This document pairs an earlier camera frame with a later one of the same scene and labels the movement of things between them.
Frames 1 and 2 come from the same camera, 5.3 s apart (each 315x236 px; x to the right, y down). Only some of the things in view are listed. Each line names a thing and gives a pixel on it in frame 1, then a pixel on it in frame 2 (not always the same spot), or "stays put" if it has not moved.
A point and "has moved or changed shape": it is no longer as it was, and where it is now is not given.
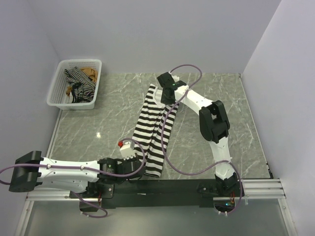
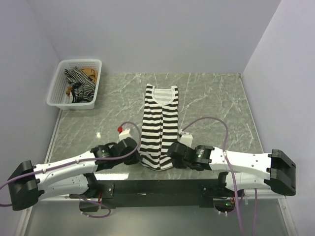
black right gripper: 164,101 → 176,164
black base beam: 158,193 stays put
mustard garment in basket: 92,73 stays put
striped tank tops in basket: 82,87 stays put
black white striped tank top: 148,132 has moved or changed shape
